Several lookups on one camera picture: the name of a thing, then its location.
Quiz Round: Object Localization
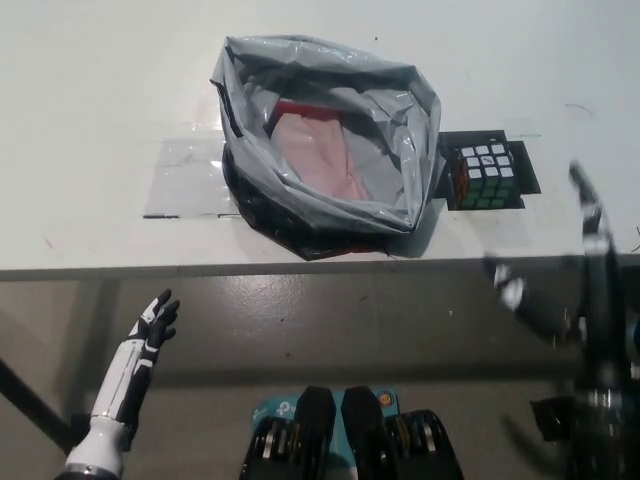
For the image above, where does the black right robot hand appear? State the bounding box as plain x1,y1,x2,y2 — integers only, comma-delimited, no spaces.
482,158,632,351

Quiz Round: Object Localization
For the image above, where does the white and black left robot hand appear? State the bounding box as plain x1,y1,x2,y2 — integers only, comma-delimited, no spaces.
88,287,181,427

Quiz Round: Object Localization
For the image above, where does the rubik's cube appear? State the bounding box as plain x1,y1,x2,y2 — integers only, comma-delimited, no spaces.
446,142,517,210

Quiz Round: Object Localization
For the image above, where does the grey plastic bag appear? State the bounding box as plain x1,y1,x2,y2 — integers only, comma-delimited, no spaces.
208,32,446,262

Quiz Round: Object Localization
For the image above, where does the red item in bag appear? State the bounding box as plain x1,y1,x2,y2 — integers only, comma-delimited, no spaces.
273,98,341,124

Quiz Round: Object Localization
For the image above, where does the black diagonal table brace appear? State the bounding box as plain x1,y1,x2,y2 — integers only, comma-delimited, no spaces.
0,355,76,444

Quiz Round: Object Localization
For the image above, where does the clear tape patch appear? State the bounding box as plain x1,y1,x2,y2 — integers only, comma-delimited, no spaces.
142,117,241,220

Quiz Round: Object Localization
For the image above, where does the pink cloth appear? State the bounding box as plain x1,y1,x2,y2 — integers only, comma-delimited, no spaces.
269,113,374,201

